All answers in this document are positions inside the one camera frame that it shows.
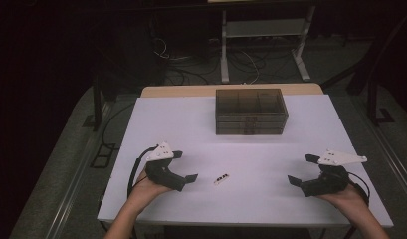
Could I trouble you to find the black floor cable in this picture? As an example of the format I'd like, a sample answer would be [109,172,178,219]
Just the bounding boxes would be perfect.
[101,102,136,150]

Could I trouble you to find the tangle of floor cables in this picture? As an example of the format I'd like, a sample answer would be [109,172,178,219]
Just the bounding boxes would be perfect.
[150,35,270,86]

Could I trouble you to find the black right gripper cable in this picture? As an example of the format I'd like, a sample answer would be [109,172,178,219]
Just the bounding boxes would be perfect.
[346,171,371,207]

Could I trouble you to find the smoky transparent drawer box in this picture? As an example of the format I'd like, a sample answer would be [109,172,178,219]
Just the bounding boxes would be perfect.
[215,88,290,136]

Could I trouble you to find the person's left hand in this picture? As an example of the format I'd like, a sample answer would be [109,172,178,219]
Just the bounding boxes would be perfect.
[129,168,174,208]

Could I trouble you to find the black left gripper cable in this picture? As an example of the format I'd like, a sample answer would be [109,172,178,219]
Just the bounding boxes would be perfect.
[126,144,159,200]

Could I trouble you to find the black metal stand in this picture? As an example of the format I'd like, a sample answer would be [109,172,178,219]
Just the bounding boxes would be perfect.
[345,63,396,127]
[82,63,120,132]

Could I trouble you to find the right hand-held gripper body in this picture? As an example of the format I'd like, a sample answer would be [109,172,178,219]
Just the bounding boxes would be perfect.
[300,148,368,198]

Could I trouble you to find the person's right hand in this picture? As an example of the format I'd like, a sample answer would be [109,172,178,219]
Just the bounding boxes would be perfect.
[314,183,369,212]

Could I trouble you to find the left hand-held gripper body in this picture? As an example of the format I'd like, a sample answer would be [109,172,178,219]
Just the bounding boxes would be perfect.
[144,141,187,193]

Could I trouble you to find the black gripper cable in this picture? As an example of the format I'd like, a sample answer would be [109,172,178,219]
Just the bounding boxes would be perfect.
[346,171,371,207]
[126,144,159,200]

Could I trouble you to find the white metal stand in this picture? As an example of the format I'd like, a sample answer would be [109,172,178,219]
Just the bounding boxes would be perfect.
[220,4,316,84]

